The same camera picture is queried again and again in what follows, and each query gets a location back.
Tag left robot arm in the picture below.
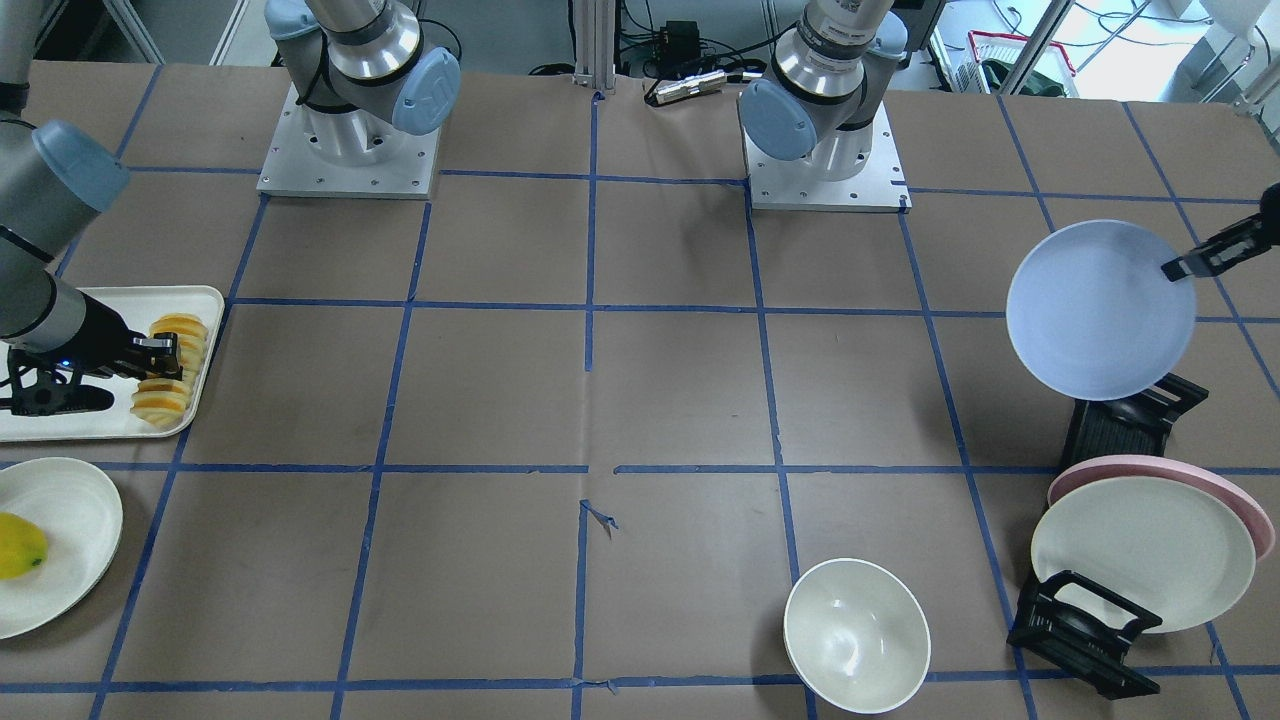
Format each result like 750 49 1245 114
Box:
739 1 1277 261

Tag white rectangular tray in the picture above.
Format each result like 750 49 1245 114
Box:
1 284 225 443

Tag aluminium frame post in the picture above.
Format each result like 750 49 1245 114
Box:
568 0 620 96

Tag pink plate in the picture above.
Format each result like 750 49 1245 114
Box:
1047 454 1277 560

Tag blue plate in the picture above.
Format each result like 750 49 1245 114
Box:
1005 219 1197 401

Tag black dish rack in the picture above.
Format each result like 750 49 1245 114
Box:
1006 373 1210 701

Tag silver cylindrical connector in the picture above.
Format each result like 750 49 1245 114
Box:
643 70 728 108

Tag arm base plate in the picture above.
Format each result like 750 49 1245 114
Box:
742 105 913 213
256 87 442 201

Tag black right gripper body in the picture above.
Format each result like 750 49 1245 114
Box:
1 319 165 416

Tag white bowl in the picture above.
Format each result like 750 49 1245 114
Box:
782 559 932 715

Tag black power adapter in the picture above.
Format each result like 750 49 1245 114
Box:
655 20 701 77

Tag white plate with lemon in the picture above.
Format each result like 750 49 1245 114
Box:
1 457 123 639

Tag cream plate in rack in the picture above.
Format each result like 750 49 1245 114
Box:
1030 477 1256 633

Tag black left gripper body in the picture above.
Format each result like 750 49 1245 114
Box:
1258 182 1280 249

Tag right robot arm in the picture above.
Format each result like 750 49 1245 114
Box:
1 1 461 427

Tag sliced yellow bread loaf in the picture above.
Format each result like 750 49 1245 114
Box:
131 313 210 430

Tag yellow lemon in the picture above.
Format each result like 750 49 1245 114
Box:
1 512 49 580

